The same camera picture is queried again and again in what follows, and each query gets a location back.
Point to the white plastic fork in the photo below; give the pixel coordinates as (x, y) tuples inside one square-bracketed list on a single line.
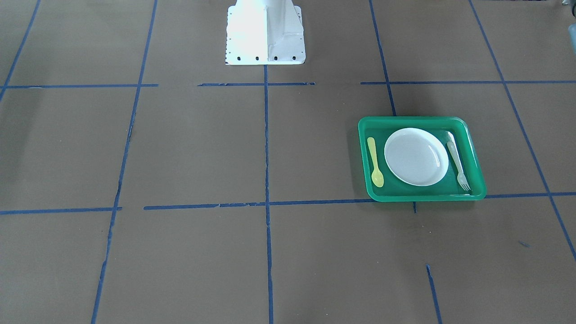
[(460, 176)]

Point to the yellow plastic spoon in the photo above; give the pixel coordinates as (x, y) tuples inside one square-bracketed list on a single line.
[(377, 175)]

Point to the long vertical blue tape strip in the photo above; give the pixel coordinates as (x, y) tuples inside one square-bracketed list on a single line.
[(267, 180)]

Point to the green plastic tray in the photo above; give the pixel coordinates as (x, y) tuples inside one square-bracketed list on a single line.
[(448, 189)]

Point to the white round plate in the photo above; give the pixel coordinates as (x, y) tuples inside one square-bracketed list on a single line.
[(416, 157)]

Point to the long horizontal blue tape strip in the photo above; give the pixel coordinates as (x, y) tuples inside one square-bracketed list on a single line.
[(332, 201)]

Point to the grey object at edge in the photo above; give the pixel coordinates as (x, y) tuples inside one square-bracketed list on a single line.
[(572, 33)]

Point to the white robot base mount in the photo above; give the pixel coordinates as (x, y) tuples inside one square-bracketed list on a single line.
[(260, 32)]

